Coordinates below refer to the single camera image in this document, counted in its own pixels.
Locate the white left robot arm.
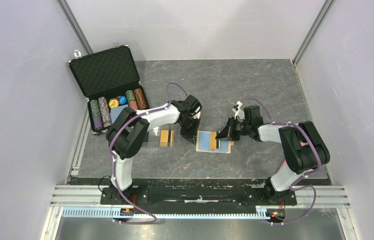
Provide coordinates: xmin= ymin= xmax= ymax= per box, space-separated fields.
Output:
xmin=106 ymin=94 xmax=202 ymax=204

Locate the yellow dealer chip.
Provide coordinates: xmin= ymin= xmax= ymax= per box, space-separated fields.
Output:
xmin=108 ymin=98 xmax=120 ymax=109

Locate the gold credit card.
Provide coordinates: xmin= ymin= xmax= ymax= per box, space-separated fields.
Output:
xmin=209 ymin=131 xmax=221 ymax=151
xmin=159 ymin=129 xmax=175 ymax=148

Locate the beige leather card holder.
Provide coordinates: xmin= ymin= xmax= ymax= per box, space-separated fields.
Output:
xmin=195 ymin=130 xmax=234 ymax=154

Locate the blue playing card deck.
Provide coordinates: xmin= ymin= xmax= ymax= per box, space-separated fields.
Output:
xmin=110 ymin=104 xmax=128 ymax=123

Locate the blue dealer chip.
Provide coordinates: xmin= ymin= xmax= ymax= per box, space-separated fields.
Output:
xmin=118 ymin=95 xmax=127 ymax=106

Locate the green poker chip stack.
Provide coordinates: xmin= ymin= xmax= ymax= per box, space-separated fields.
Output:
xmin=89 ymin=99 xmax=102 ymax=118

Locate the black poker chip case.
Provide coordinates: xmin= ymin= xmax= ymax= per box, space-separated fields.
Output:
xmin=68 ymin=44 xmax=150 ymax=135

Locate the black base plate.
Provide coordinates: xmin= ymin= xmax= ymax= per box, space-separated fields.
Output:
xmin=99 ymin=178 xmax=297 ymax=215

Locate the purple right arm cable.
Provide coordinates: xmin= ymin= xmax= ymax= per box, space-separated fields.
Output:
xmin=239 ymin=97 xmax=323 ymax=225

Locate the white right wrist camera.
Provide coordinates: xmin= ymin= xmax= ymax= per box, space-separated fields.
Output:
xmin=232 ymin=101 xmax=245 ymax=121

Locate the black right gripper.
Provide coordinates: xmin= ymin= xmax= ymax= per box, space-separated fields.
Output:
xmin=215 ymin=116 xmax=251 ymax=142

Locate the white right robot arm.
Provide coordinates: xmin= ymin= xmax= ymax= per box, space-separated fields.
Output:
xmin=215 ymin=104 xmax=330 ymax=204

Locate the orange black poker chip stack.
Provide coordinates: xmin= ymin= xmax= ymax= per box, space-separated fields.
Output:
xmin=133 ymin=88 xmax=147 ymax=110

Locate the clear acrylic card stand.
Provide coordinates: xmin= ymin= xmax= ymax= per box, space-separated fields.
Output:
xmin=142 ymin=127 xmax=175 ymax=148

